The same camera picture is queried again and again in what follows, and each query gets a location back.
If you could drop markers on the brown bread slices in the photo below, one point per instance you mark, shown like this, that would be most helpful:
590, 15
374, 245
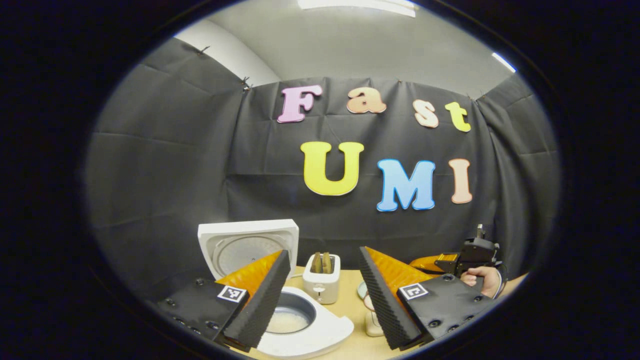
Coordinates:
321, 262

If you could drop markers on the clear container of rice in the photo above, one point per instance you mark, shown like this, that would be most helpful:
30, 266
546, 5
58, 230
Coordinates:
372, 325

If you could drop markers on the white toaster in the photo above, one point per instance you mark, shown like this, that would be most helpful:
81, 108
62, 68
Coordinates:
322, 287

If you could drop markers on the small ceiling light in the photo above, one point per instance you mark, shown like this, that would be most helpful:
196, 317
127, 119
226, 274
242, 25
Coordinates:
503, 62

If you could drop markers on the pale green plate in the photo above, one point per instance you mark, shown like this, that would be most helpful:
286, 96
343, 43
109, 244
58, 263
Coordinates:
361, 290

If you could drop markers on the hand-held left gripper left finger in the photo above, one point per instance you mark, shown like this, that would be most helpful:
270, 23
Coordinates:
265, 300

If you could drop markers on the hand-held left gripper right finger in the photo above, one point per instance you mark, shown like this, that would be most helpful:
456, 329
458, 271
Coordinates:
382, 300

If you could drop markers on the white rice cooker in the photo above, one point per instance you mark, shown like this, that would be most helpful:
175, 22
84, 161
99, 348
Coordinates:
320, 330

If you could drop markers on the black backdrop cloth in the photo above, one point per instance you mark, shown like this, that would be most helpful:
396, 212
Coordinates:
175, 175

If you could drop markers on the long ceiling light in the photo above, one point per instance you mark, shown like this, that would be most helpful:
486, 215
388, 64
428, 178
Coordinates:
360, 6

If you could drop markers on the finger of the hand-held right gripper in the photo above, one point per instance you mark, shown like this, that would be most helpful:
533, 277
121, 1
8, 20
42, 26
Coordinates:
425, 262

